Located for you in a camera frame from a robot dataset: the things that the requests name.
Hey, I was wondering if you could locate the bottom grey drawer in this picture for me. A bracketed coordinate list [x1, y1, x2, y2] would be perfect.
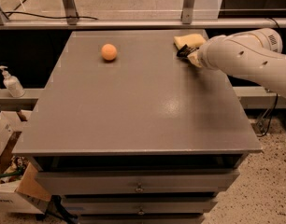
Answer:
[79, 215, 205, 224]

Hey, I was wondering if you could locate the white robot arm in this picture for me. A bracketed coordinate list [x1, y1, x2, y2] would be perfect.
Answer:
[188, 28, 286, 98]

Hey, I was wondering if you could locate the middle grey drawer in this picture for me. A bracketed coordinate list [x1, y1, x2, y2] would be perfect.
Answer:
[62, 197, 217, 215]

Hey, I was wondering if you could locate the black cable right side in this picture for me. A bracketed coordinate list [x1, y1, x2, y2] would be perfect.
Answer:
[254, 92, 279, 138]

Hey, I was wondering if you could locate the orange ball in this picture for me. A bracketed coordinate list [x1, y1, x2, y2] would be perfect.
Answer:
[101, 44, 118, 61]

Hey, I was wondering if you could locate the grey drawer cabinet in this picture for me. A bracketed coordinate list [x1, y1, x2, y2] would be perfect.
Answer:
[12, 29, 263, 224]

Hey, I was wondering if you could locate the top grey drawer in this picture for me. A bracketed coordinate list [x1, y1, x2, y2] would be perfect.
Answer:
[36, 170, 239, 195]

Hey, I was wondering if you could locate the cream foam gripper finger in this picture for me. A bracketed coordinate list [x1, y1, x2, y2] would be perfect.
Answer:
[187, 50, 202, 68]

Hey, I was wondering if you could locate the yellow sponge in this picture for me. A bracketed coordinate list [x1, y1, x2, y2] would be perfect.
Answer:
[174, 34, 206, 49]

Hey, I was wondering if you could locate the open cardboard box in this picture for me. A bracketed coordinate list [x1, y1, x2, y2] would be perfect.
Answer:
[0, 110, 50, 214]

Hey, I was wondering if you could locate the grey drawer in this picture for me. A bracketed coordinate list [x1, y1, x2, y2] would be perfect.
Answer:
[79, 215, 205, 224]
[36, 170, 239, 195]
[62, 197, 217, 215]

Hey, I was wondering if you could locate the black cable on floor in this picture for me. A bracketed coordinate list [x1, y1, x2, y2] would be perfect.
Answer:
[2, 10, 100, 21]

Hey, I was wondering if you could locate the metal frame rail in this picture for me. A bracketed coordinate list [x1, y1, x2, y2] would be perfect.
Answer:
[0, 0, 286, 30]

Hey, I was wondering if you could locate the black rxbar chocolate wrapper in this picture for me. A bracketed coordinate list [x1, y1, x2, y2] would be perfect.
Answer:
[177, 45, 197, 58]

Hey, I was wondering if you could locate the white pump sanitizer bottle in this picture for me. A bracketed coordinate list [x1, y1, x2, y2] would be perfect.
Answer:
[0, 65, 25, 98]

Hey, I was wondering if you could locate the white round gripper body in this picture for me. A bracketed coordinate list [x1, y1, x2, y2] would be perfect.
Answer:
[197, 35, 226, 69]

